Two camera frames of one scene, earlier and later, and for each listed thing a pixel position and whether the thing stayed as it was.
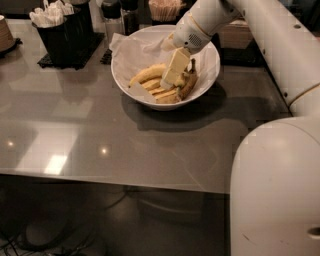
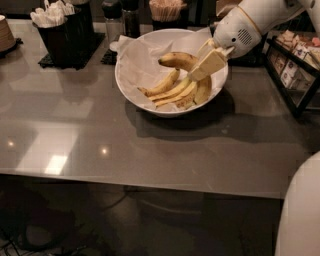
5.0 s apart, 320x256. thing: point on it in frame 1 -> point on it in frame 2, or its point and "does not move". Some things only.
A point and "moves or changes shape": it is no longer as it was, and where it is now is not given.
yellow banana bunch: x=151 y=78 -> x=182 y=93
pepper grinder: x=130 y=16 does not move
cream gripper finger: x=175 y=68 -> x=214 y=61
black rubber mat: x=78 y=63 does not move
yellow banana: x=154 y=71 moves or changes shape
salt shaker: x=111 y=14 does not move
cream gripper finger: x=169 y=43 -> x=206 y=49
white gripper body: x=187 y=35 -> x=236 y=32
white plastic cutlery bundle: x=51 y=14 does not move
